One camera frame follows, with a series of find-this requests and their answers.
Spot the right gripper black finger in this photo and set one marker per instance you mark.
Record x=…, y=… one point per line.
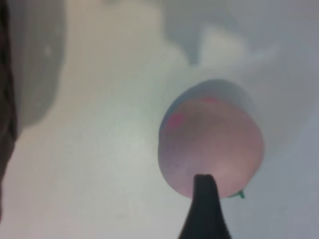
x=204, y=214

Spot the pink peach with green leaf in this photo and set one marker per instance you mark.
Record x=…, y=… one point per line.
x=219, y=139

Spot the dark brown wicker basket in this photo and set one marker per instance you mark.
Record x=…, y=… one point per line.
x=6, y=99

